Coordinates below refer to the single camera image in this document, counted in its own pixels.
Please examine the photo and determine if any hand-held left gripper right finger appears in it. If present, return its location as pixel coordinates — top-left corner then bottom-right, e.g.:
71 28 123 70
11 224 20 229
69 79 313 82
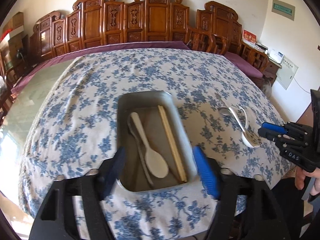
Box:
192 146 292 240

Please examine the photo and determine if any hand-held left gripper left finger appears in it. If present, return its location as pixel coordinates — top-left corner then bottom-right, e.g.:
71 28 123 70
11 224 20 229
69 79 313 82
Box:
29 146 127 240

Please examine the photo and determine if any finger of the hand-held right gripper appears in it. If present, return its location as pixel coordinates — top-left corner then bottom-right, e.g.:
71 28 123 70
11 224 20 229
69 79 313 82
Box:
262 122 288 135
258 128 284 143

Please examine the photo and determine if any perforated metal spoon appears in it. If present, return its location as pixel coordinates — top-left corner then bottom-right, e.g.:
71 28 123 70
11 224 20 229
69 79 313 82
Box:
239 106 260 147

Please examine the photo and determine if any long metal spoon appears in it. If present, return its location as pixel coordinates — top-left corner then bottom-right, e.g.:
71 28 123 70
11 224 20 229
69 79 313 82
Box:
127 116 154 187

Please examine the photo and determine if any white ceramic spoon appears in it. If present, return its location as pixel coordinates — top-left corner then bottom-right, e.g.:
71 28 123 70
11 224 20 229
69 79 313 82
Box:
229 107 254 148

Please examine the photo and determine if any white plastic rice spoon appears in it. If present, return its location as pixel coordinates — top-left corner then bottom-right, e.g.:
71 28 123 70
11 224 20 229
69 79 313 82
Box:
130 112 169 178

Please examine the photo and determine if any pale wooden chopstick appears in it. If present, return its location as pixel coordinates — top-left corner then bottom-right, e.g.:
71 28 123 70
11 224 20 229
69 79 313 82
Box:
157 106 185 182
161 105 188 182

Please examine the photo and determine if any rectangular metal tray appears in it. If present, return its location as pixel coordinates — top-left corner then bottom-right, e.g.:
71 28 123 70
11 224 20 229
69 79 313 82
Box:
117 91 199 192

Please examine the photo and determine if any person's right hand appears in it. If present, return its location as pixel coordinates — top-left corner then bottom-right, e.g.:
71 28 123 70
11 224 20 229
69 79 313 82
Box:
295 167 320 195

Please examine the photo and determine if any grey furry bundle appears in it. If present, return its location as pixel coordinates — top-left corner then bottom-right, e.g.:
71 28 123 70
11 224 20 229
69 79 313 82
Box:
261 80 273 96

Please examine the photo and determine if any white desk telephone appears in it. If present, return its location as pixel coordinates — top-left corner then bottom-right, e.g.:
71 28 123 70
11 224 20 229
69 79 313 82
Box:
267 50 284 64

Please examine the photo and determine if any purple armchair cushion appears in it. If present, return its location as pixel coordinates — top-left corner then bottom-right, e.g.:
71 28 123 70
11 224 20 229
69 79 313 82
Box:
224 52 263 79

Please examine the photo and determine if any blue floral tablecloth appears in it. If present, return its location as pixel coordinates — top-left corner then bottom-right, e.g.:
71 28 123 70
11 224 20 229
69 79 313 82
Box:
19 48 297 240

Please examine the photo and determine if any glass-topped table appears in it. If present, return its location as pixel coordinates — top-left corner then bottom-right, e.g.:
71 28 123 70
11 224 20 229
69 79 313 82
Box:
0 64 78 155

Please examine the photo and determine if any carved wooden armchair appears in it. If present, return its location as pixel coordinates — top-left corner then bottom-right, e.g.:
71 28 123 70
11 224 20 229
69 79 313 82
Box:
186 1 269 80

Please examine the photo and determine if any long purple sofa cushion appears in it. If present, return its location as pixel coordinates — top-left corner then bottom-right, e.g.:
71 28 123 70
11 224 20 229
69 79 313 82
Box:
11 41 191 92

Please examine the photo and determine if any carved wooden sofa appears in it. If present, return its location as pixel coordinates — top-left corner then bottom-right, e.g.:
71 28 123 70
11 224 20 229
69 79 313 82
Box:
29 0 198 63

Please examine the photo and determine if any brown cardboard box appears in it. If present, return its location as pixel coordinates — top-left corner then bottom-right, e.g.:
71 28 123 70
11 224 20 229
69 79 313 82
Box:
2 12 24 34

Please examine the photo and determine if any white wall cable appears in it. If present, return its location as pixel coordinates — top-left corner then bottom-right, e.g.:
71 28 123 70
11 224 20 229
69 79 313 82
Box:
292 77 311 93

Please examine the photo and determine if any green-framed wall box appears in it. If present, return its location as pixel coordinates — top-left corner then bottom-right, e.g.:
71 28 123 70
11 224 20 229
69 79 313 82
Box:
271 0 295 20

